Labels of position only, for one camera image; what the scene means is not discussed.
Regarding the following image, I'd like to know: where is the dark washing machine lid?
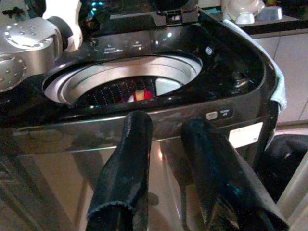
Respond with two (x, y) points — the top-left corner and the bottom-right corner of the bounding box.
(105, 0), (201, 27)

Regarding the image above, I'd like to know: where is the red garment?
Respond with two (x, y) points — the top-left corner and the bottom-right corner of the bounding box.
(127, 88), (155, 103)

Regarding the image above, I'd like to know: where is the grey metal frame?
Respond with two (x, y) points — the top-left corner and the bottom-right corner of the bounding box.
(276, 157), (308, 231)

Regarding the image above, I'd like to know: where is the black round basket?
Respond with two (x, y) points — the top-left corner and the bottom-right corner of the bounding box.
(254, 134), (308, 203)

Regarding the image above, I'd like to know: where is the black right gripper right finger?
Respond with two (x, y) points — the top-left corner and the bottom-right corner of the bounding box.
(180, 117), (289, 231)

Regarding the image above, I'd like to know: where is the metal bowl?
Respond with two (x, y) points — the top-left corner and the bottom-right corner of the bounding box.
(256, 6), (284, 22)

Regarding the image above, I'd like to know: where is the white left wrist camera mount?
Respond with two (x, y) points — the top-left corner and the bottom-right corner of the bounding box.
(41, 0), (84, 52)

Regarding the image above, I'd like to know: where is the stainless steel washer drum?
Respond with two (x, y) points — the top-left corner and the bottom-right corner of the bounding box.
(43, 54), (203, 107)

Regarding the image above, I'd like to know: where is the white cabinet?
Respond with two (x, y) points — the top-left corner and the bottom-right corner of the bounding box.
(250, 31), (308, 126)

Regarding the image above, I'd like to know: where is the light blue towel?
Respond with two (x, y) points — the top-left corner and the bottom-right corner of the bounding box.
(222, 19), (288, 112)

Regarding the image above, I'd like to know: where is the white label sticker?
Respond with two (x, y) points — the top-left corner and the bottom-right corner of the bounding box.
(228, 121), (264, 149)

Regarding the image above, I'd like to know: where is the dark grey top-load washing machine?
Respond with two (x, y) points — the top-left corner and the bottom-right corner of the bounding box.
(0, 7), (280, 231)

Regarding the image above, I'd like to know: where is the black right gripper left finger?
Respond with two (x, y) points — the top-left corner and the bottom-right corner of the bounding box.
(86, 110), (154, 231)

